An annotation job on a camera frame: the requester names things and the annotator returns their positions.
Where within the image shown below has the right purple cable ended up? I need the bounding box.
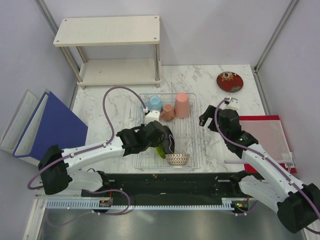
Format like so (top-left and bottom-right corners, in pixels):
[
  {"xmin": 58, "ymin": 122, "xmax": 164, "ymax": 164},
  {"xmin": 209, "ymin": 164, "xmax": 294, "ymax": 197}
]
[{"xmin": 214, "ymin": 97, "xmax": 320, "ymax": 235}]

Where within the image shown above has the blue binder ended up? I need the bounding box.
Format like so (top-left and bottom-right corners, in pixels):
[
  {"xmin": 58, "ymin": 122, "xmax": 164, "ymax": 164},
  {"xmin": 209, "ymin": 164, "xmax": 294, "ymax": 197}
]
[{"xmin": 13, "ymin": 91, "xmax": 88, "ymax": 166}]

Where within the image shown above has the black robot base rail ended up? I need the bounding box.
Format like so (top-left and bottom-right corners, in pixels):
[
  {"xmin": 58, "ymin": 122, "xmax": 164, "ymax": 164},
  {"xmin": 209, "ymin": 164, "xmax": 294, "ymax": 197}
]
[{"xmin": 82, "ymin": 171, "xmax": 258, "ymax": 201}]

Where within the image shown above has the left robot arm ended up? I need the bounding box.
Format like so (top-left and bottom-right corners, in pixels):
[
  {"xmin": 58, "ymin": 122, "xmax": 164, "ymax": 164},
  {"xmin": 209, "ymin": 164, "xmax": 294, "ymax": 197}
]
[{"xmin": 38, "ymin": 120, "xmax": 172, "ymax": 197}]

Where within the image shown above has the purple cable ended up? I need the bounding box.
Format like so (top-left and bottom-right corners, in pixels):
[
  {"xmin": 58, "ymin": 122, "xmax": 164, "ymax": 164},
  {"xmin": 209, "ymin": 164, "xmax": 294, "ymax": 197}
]
[
  {"xmin": 214, "ymin": 97, "xmax": 320, "ymax": 235},
  {"xmin": 27, "ymin": 85, "xmax": 148, "ymax": 191}
]

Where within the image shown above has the red folder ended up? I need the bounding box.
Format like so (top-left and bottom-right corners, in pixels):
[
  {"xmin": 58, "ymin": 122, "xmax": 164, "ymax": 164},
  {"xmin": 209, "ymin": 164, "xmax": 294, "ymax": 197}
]
[{"xmin": 237, "ymin": 114, "xmax": 298, "ymax": 175}]

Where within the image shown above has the tall pink cup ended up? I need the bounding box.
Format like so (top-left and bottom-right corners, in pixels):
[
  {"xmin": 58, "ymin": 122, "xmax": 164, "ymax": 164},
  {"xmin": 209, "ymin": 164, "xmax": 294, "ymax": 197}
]
[{"xmin": 174, "ymin": 92, "xmax": 190, "ymax": 119}]

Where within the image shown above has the white cable duct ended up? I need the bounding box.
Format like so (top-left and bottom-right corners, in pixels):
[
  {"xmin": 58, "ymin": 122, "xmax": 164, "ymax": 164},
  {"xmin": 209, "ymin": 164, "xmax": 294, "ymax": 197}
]
[{"xmin": 45, "ymin": 197, "xmax": 246, "ymax": 211}]

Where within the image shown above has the small orange mug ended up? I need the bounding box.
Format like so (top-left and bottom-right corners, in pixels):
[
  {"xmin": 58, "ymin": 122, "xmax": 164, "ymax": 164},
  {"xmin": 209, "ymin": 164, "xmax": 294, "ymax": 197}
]
[{"xmin": 159, "ymin": 104, "xmax": 175, "ymax": 122}]

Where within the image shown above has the white two-tier shelf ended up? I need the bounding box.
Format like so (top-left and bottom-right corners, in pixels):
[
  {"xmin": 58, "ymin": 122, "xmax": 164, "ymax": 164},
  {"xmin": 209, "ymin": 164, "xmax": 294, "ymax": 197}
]
[{"xmin": 53, "ymin": 15, "xmax": 161, "ymax": 89}]

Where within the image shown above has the green plate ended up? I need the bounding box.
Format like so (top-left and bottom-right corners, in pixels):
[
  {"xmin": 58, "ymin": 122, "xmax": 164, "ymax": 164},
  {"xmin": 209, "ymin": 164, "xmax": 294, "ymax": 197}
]
[{"xmin": 155, "ymin": 145, "xmax": 166, "ymax": 159}]

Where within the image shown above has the blue mug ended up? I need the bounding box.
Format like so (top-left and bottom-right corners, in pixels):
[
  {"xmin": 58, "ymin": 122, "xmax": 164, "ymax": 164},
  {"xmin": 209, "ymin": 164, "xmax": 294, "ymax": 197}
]
[{"xmin": 146, "ymin": 95, "xmax": 163, "ymax": 112}]

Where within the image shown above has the white wire dish rack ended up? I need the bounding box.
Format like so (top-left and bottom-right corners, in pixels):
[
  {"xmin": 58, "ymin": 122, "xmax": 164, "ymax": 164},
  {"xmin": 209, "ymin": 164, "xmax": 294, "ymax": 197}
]
[{"xmin": 133, "ymin": 92, "xmax": 202, "ymax": 171}]

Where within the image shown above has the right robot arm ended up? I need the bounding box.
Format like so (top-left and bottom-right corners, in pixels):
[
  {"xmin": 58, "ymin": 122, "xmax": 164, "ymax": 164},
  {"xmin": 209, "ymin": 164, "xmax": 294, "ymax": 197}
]
[{"xmin": 199, "ymin": 105, "xmax": 320, "ymax": 233}]

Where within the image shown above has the translucent plastic sleeve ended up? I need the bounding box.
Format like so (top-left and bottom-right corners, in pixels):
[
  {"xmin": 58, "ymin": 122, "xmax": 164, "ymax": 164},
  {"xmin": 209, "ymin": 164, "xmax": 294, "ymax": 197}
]
[{"xmin": 223, "ymin": 119, "xmax": 294, "ymax": 165}]

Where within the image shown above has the patterned bowl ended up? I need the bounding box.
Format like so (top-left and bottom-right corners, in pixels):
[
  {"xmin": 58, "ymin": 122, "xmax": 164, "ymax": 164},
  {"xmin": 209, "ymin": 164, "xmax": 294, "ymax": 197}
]
[{"xmin": 165, "ymin": 153, "xmax": 191, "ymax": 166}]

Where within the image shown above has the grey file holder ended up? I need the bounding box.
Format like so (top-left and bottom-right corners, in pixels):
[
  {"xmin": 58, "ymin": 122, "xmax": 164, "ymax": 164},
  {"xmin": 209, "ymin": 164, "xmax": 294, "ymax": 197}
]
[{"xmin": 0, "ymin": 89, "xmax": 50, "ymax": 157}]

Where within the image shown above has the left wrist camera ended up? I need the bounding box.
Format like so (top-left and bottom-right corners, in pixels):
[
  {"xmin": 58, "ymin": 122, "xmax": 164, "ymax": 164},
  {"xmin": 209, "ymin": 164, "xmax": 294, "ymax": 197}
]
[{"xmin": 144, "ymin": 110, "xmax": 160, "ymax": 125}]

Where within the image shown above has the red floral plate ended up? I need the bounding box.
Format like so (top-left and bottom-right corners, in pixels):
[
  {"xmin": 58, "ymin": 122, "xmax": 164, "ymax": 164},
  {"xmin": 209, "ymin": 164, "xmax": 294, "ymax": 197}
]
[{"xmin": 216, "ymin": 71, "xmax": 244, "ymax": 93}]

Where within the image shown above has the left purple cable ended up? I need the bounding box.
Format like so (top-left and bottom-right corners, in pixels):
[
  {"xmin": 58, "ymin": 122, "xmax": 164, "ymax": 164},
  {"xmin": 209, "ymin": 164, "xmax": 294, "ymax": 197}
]
[{"xmin": 27, "ymin": 85, "xmax": 148, "ymax": 191}]

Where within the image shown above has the black plate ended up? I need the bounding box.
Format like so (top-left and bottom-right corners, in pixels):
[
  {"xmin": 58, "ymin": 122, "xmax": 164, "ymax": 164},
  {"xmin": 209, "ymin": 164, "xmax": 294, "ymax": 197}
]
[{"xmin": 160, "ymin": 125, "xmax": 175, "ymax": 155}]

